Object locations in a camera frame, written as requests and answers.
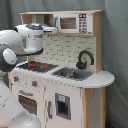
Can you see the left red stove knob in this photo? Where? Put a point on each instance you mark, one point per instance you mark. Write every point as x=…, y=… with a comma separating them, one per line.
x=15, y=78

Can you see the toy oven door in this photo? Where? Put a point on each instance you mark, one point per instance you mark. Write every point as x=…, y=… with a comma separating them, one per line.
x=28, y=100

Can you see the wooden toy kitchen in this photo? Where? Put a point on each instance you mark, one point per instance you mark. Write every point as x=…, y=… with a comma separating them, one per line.
x=62, y=50

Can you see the red stove knob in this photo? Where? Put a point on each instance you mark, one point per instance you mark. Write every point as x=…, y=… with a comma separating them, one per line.
x=15, y=78
x=34, y=83

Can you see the white cabinet door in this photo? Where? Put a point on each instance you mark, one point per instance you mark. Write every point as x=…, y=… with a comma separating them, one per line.
x=63, y=106

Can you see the grey toy range hood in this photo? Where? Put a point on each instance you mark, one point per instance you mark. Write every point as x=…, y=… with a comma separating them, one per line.
x=38, y=18

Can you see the grey toy sink basin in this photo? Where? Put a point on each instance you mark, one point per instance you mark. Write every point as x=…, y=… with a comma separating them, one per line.
x=81, y=74

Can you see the black toy faucet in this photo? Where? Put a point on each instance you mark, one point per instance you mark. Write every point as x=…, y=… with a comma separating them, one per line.
x=82, y=64

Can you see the right red stove knob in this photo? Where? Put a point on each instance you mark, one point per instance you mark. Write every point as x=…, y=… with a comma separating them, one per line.
x=34, y=83

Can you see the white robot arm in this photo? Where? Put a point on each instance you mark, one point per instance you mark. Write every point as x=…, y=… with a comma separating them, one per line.
x=23, y=40

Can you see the toy microwave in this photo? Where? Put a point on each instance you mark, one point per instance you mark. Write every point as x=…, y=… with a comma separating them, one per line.
x=73, y=23

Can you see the black toy stovetop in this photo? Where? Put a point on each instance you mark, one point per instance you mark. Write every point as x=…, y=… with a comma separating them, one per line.
x=37, y=66

